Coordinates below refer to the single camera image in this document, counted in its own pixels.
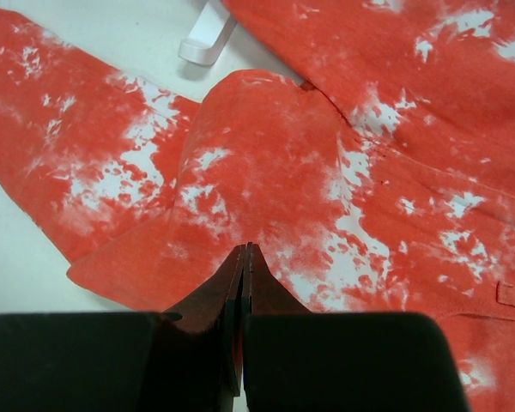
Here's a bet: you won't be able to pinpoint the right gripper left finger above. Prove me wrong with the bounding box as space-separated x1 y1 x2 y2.
145 245 245 411

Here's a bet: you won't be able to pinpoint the white clothes rack frame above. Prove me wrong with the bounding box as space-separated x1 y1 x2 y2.
178 0 237 66

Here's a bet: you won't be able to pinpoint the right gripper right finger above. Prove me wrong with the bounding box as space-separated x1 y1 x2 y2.
241 243 311 397

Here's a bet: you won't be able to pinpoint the red white patterned trousers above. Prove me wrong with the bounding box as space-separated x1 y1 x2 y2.
0 1 515 411

